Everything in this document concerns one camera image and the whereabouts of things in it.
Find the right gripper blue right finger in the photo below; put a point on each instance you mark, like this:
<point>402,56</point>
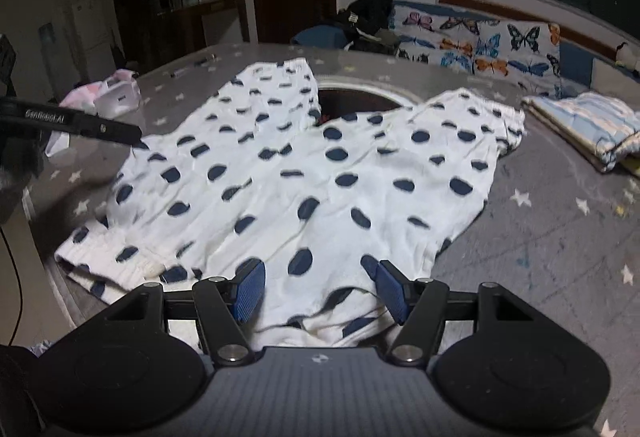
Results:
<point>418,307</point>

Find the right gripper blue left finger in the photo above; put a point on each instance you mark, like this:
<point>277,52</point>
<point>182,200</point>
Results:
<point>223,306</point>

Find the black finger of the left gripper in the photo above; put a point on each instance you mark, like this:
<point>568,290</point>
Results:
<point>65,120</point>

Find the white navy polka dot garment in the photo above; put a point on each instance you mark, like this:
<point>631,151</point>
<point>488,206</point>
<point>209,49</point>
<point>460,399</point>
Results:
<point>255,175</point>

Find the black pen on table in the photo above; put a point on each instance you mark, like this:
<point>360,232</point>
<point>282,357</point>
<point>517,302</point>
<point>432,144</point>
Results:
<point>203,62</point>

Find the dark wooden side table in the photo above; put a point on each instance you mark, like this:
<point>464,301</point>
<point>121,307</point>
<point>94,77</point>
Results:
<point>187,30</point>

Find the round induction cooker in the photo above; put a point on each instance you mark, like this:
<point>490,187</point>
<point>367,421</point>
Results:
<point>338,102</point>

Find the folded blue striped blanket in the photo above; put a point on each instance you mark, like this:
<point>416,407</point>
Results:
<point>604,129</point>

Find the butterfly pattern pillow left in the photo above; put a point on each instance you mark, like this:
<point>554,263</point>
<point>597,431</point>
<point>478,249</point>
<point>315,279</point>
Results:
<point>446,41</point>

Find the butterfly pattern pillow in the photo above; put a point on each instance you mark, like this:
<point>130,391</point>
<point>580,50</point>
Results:
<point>523,53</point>
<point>446,41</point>

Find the butterfly pattern pillow right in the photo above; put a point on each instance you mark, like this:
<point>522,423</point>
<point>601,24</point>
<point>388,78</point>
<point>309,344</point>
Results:
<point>523,53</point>

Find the black bag on sofa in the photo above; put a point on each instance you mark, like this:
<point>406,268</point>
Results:
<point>366,26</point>

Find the blue sofa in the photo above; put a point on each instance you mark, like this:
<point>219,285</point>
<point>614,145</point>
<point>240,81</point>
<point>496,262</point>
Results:
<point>576,61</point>

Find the plush penguin toy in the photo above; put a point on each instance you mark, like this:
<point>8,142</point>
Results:
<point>627,58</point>

